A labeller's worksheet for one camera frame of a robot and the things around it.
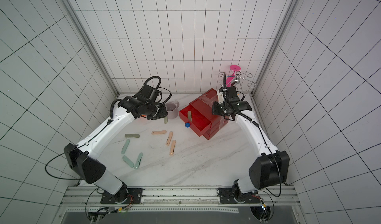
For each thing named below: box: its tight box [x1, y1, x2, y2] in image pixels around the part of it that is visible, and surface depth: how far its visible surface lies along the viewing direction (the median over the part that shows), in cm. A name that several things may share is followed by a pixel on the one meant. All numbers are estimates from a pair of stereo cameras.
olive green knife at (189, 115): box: [187, 110, 192, 122], surface depth 89 cm
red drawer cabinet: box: [179, 88, 229, 141], surface depth 86 cm
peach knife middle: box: [165, 131, 174, 146], surface depth 94 cm
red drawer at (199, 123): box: [178, 104, 212, 137], surface depth 81 cm
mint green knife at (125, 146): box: [120, 138, 130, 155], surface depth 92 cm
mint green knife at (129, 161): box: [121, 155, 135, 168], surface depth 87 cm
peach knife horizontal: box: [151, 130, 167, 135], surface depth 99 cm
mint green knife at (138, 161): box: [133, 152, 144, 170], surface depth 86 cm
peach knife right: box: [169, 139, 177, 156], surface depth 92 cm
